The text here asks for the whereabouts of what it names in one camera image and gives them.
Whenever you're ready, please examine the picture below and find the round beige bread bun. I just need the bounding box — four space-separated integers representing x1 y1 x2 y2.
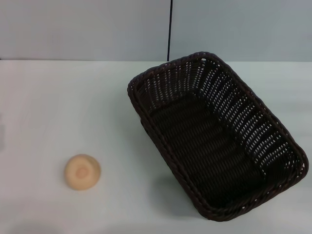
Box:
64 154 101 191

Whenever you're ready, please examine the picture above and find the black vertical wall strip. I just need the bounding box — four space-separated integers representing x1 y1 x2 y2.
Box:
167 0 174 61

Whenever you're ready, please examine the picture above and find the dark brown woven basket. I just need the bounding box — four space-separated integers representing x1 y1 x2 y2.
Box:
126 51 308 222

